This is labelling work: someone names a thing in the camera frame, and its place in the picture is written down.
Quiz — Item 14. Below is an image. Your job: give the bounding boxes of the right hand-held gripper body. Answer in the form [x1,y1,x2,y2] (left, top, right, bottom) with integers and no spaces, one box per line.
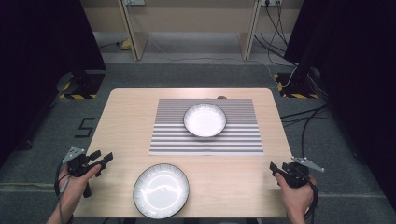
[281,156,325,189]

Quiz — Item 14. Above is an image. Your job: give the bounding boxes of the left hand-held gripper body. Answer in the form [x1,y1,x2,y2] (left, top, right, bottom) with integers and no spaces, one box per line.
[61,146,104,199]

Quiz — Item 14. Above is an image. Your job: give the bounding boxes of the white ribbed plate dark rim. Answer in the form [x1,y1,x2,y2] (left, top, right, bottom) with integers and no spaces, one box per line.
[182,102,228,139]
[132,162,191,220]

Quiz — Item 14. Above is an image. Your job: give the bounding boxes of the person's right hand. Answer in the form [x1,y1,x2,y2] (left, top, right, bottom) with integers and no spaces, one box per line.
[274,171,318,217]

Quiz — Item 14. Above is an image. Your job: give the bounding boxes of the person's left hand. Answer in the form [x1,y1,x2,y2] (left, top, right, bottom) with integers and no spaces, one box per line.
[58,163,103,216]

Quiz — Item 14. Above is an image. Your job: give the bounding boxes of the stand base with hazard tape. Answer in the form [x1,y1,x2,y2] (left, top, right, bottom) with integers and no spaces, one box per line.
[58,69,106,101]
[273,72,320,100]

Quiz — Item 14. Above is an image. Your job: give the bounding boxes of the grey white striped placemat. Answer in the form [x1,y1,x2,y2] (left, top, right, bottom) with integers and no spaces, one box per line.
[148,98,265,157]

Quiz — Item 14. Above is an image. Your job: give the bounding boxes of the black curtain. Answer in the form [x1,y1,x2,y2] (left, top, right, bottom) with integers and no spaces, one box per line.
[0,0,107,169]
[283,0,396,214]

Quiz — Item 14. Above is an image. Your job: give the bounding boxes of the yellow object on floor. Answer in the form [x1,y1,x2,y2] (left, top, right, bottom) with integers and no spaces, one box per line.
[120,37,133,51]

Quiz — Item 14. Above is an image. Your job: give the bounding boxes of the wooden desk side panel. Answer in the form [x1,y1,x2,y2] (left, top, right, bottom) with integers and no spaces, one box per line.
[117,0,150,62]
[237,0,262,62]

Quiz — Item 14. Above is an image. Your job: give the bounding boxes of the right hand-held gripper cable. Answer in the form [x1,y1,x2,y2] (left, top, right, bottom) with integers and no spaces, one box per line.
[302,172,320,221]

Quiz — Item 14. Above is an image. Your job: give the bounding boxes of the hand-held gripper cable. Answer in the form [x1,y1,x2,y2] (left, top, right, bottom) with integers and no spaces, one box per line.
[302,172,320,221]
[53,160,73,224]

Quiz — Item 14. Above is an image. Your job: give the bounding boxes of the left hand-held gripper cable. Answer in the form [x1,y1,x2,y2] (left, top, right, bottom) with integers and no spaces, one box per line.
[53,160,73,224]

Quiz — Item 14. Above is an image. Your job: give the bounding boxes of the black floor cables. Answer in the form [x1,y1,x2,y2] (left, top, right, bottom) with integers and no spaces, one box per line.
[279,104,335,160]

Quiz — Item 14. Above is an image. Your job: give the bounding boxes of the white floor cable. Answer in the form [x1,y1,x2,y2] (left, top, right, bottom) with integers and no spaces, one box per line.
[148,36,299,89]

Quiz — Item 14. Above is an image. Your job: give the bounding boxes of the black cables from wall socket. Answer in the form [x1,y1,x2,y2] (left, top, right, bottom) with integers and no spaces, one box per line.
[253,2,297,67]

